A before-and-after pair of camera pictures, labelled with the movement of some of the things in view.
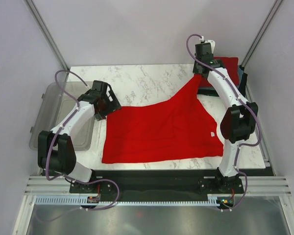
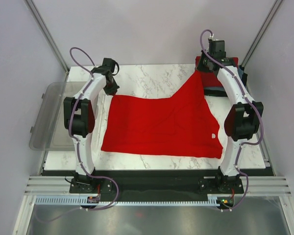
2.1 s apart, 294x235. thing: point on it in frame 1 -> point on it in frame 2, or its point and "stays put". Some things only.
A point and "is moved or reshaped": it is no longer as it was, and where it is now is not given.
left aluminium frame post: (48, 35) stays put
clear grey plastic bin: (54, 104) stays put
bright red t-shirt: (184, 126) is moved or reshaped
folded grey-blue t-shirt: (240, 73) stays put
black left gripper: (113, 106) -> (110, 92)
